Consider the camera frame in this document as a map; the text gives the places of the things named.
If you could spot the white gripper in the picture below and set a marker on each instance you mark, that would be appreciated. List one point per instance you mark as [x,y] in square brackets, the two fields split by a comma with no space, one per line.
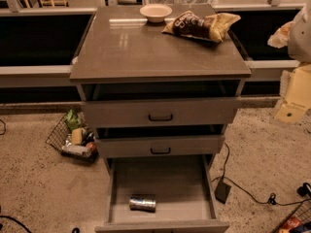
[301,39]

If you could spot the silver blue redbull can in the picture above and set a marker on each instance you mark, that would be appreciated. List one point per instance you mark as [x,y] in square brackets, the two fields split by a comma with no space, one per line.
[145,203]

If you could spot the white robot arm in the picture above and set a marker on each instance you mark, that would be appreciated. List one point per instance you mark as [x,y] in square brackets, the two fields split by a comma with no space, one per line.
[299,45]

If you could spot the grey top drawer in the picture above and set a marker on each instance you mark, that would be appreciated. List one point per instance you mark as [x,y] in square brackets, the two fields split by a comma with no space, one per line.
[161,104]

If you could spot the grey drawer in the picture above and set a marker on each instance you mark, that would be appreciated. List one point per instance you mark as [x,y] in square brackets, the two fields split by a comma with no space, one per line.
[181,185]
[161,104]
[160,140]

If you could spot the grey drawer cabinet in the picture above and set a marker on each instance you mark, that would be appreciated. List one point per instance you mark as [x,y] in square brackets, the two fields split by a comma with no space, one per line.
[122,47]

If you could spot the grey middle drawer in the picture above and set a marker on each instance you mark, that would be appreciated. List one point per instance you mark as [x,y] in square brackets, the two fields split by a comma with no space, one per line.
[160,140]

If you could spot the grey bottom drawer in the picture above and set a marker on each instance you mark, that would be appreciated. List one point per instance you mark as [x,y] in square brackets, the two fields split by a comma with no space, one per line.
[181,185]

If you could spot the silver can in basket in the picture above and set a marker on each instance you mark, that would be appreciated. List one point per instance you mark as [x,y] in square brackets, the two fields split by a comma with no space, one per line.
[77,150]

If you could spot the brown yellow chip bag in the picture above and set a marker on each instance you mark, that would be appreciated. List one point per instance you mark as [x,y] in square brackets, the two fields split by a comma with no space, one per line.
[212,28]

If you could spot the white ceramic bowl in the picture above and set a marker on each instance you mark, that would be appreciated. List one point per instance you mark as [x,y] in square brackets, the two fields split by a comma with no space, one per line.
[155,13]

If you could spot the black power adapter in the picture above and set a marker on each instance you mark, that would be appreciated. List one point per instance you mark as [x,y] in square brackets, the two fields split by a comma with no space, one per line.
[222,191]

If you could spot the black wire basket right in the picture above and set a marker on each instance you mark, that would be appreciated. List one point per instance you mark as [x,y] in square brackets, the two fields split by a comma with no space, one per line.
[298,221]

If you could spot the black wire basket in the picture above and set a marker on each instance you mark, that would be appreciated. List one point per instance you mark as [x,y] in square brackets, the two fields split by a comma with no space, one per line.
[58,139]
[298,221]

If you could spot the black wire basket left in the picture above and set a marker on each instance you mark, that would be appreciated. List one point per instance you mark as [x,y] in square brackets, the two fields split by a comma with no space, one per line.
[58,139]

